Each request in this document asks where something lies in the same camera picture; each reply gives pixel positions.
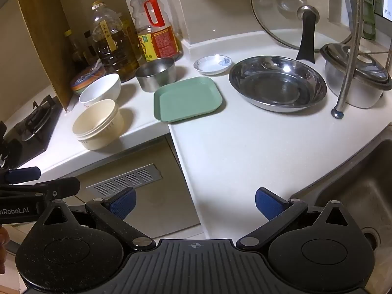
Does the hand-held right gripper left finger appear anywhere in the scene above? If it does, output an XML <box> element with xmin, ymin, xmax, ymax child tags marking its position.
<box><xmin>43</xmin><ymin>187</ymin><xmax>157</xmax><ymax>252</ymax></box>

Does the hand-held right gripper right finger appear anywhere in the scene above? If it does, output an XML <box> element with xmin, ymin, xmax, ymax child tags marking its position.
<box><xmin>236</xmin><ymin>187</ymin><xmax>350</xmax><ymax>250</ymax></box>

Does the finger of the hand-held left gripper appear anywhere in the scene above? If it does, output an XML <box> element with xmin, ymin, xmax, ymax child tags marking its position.
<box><xmin>0</xmin><ymin>167</ymin><xmax>42</xmax><ymax>185</ymax></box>
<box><xmin>0</xmin><ymin>176</ymin><xmax>81</xmax><ymax>201</ymax></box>

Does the cream ribbed plastic bowl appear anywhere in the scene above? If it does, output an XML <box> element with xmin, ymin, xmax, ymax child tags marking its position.
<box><xmin>72</xmin><ymin>98</ymin><xmax>125</xmax><ymax>151</ymax></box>

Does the white ceramic bowl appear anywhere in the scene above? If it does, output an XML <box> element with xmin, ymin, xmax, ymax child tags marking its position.
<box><xmin>79</xmin><ymin>73</ymin><xmax>122</xmax><ymax>105</ymax></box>

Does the large steel basin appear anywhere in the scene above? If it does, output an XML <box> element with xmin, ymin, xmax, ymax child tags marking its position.
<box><xmin>228</xmin><ymin>55</ymin><xmax>328</xmax><ymax>113</ymax></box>

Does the small steel bowl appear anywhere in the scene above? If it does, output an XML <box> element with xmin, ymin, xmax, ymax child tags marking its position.
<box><xmin>135</xmin><ymin>57</ymin><xmax>177</xmax><ymax>93</ymax></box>

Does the person's left hand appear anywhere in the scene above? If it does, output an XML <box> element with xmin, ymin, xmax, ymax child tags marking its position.
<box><xmin>0</xmin><ymin>227</ymin><xmax>10</xmax><ymax>276</ymax></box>

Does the metal vent grille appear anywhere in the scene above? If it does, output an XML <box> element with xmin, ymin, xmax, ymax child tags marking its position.
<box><xmin>85</xmin><ymin>163</ymin><xmax>163</xmax><ymax>200</ymax></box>

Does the black gas stove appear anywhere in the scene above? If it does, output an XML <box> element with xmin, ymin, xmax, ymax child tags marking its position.
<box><xmin>0</xmin><ymin>94</ymin><xmax>63</xmax><ymax>170</ymax></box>

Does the beige cabinet door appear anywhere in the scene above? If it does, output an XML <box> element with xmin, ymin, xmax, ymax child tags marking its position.
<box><xmin>66</xmin><ymin>136</ymin><xmax>205</xmax><ymax>244</ymax></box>

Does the steel sink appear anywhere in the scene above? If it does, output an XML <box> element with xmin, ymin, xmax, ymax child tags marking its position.
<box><xmin>289</xmin><ymin>125</ymin><xmax>392</xmax><ymax>294</ymax></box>

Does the colourful striped wrapped bowl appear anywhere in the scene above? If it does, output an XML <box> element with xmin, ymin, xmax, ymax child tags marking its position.
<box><xmin>70</xmin><ymin>66</ymin><xmax>107</xmax><ymax>96</ymax></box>

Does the green square plate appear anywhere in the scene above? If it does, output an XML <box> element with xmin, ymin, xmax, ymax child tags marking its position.
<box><xmin>153</xmin><ymin>76</ymin><xmax>223</xmax><ymax>123</ymax></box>

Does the yellow-capped dark bottle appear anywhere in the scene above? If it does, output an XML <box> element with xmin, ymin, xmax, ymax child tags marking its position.
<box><xmin>64</xmin><ymin>29</ymin><xmax>78</xmax><ymax>63</ymax></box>

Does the wooden cutting board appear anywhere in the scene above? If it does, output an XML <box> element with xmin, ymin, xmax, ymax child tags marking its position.
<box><xmin>14</xmin><ymin>0</ymin><xmax>78</xmax><ymax>111</ymax></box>

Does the dark sauce bottle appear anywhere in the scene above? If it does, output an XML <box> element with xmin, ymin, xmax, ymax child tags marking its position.
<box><xmin>82</xmin><ymin>31</ymin><xmax>95</xmax><ymax>66</ymax></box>

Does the small white patterned dish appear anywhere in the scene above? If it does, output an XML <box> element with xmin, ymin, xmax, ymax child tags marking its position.
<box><xmin>193</xmin><ymin>54</ymin><xmax>235</xmax><ymax>76</ymax></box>

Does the clear cooking oil bottle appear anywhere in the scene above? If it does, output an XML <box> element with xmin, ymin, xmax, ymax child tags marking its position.
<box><xmin>90</xmin><ymin>0</ymin><xmax>141</xmax><ymax>83</ymax></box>

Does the steel gooseneck faucet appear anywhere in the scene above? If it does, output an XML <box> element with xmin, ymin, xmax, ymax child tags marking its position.
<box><xmin>330</xmin><ymin>0</ymin><xmax>370</xmax><ymax>120</ymax></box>

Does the steel pot with lid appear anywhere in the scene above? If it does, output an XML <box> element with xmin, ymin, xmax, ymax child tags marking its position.
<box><xmin>320</xmin><ymin>43</ymin><xmax>392</xmax><ymax>110</ymax></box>

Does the green plastic holder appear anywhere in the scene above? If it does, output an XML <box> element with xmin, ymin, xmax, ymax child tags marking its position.
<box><xmin>363</xmin><ymin>1</ymin><xmax>377</xmax><ymax>40</ymax></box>

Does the red-handled soy sauce bottle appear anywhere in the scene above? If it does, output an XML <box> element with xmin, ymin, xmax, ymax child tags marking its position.
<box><xmin>130</xmin><ymin>0</ymin><xmax>184</xmax><ymax>63</ymax></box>

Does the glass lid with black handle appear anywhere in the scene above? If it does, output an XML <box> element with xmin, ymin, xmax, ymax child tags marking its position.
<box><xmin>250</xmin><ymin>0</ymin><xmax>364</xmax><ymax>64</ymax></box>

